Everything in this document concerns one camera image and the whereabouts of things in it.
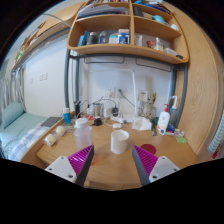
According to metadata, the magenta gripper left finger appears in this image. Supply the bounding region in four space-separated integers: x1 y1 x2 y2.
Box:
46 145 94 186

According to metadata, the light green pillow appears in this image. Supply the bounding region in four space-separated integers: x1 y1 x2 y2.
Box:
2 102 24 128

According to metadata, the white pump lotion bottle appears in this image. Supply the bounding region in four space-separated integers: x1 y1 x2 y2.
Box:
157 104 170 135

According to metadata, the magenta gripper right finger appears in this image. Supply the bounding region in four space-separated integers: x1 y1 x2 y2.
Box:
132 146 179 186

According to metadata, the bed with checkered blanket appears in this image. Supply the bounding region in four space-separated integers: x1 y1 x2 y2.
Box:
0 113 47 162

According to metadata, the dark tablet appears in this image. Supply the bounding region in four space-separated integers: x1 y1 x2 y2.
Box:
42 117 60 127

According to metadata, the steel thermos mug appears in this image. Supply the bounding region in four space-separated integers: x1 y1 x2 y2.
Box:
93 103 103 117

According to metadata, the small blue capped bottle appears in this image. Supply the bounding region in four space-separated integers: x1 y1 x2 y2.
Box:
63 108 71 125

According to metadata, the white earbuds case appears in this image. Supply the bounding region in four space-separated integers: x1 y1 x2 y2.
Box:
112 123 122 129

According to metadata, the clear plastic bottle white cap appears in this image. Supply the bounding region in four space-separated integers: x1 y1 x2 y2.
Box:
74 118 92 150

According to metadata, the wooden wall shelf unit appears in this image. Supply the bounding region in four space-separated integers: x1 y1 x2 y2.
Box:
67 0 189 64

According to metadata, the groot figurine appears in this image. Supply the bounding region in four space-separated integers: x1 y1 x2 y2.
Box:
143 92 156 119

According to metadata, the bag of round buns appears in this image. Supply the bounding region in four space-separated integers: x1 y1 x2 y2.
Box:
43 125 68 147

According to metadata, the black small box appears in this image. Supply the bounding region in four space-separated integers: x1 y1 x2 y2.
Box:
94 118 102 126

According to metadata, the green small item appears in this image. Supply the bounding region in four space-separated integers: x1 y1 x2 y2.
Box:
176 137 188 143

